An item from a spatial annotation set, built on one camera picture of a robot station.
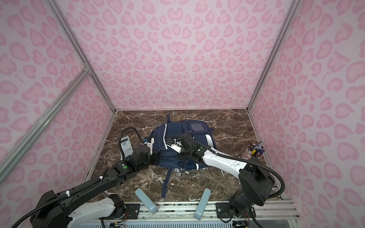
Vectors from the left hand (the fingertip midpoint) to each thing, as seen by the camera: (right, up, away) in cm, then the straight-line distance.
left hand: (162, 151), depth 80 cm
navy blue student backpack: (+3, -4, +1) cm, 5 cm away
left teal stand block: (-3, -26, -10) cm, 28 cm away
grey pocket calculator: (-28, 0, +17) cm, 32 cm away
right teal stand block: (+23, -25, -7) cm, 34 cm away
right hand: (+9, +2, +3) cm, 10 cm away
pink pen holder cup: (+52, +1, +1) cm, 52 cm away
